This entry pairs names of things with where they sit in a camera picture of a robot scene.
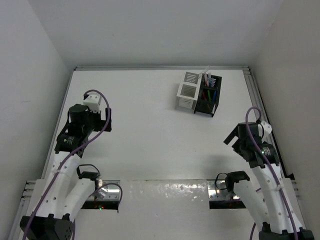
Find purple cable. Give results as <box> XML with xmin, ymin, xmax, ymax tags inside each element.
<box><xmin>245</xmin><ymin>106</ymin><xmax>300</xmax><ymax>240</ymax></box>
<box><xmin>21</xmin><ymin>89</ymin><xmax>123</xmax><ymax>240</ymax></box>

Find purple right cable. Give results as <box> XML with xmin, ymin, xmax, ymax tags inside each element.
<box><xmin>245</xmin><ymin>106</ymin><xmax>300</xmax><ymax>240</ymax></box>

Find clear plastic ruler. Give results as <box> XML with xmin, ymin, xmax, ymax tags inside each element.
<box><xmin>198</xmin><ymin>65</ymin><xmax>211</xmax><ymax>79</ymax></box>

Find white slotted container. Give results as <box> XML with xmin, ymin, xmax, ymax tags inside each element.
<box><xmin>175</xmin><ymin>71</ymin><xmax>201</xmax><ymax>113</ymax></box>

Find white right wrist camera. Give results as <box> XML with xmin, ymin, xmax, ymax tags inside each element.
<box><xmin>257</xmin><ymin>121</ymin><xmax>272</xmax><ymax>139</ymax></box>

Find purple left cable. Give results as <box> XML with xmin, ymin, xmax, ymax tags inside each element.
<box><xmin>21</xmin><ymin>89</ymin><xmax>123</xmax><ymax>240</ymax></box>

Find blue clear pen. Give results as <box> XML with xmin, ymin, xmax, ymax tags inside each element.
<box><xmin>208</xmin><ymin>75</ymin><xmax>217</xmax><ymax>88</ymax></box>

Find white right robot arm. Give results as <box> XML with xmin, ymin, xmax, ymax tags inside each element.
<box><xmin>224</xmin><ymin>121</ymin><xmax>315</xmax><ymax>240</ymax></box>

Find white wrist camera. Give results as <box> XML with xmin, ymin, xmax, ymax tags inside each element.
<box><xmin>83</xmin><ymin>93</ymin><xmax>102</xmax><ymax>113</ymax></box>
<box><xmin>257</xmin><ymin>121</ymin><xmax>272</xmax><ymax>139</ymax></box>

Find light blue pencil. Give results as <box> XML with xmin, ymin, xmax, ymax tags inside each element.
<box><xmin>212</xmin><ymin>91</ymin><xmax>217</xmax><ymax>102</ymax></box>

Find green pencil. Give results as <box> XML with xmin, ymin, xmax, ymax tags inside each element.
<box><xmin>207</xmin><ymin>90</ymin><xmax>212</xmax><ymax>101</ymax></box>

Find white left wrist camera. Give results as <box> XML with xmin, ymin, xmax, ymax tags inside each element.
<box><xmin>83</xmin><ymin>93</ymin><xmax>102</xmax><ymax>113</ymax></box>

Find red clear pen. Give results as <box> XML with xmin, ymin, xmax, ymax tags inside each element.
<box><xmin>203</xmin><ymin>70</ymin><xmax>210</xmax><ymax>87</ymax></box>

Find black slotted container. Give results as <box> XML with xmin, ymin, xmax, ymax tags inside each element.
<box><xmin>193</xmin><ymin>73</ymin><xmax>222</xmax><ymax>118</ymax></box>

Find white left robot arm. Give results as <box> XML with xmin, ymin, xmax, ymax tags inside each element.
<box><xmin>28</xmin><ymin>102</ymin><xmax>247</xmax><ymax>240</ymax></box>

